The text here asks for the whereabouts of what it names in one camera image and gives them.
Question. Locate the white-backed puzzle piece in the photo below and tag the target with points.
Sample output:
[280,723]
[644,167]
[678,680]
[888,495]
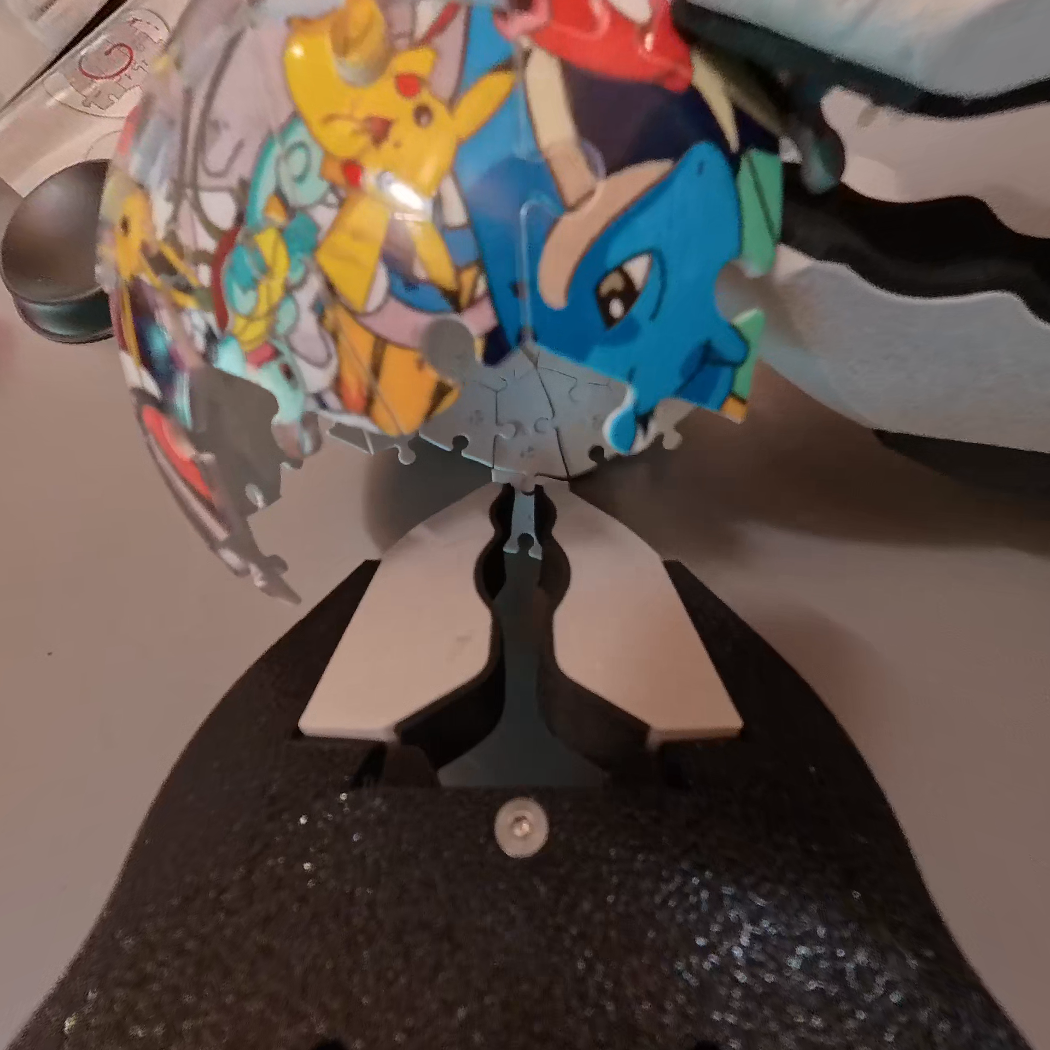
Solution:
[527,525]

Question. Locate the white paper leaflet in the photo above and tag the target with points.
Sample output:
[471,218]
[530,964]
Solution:
[74,82]

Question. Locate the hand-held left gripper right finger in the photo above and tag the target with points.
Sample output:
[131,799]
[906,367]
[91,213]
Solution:
[640,648]

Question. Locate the black round ball stand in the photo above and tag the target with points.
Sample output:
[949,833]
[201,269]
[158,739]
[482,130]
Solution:
[53,246]

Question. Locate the colourful puzzle ball shell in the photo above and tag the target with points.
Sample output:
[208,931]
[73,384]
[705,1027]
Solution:
[410,246]

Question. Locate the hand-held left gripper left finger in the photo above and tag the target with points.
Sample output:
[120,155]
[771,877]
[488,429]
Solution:
[402,648]

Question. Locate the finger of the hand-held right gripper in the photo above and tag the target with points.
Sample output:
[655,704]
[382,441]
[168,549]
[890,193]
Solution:
[902,361]
[861,41]

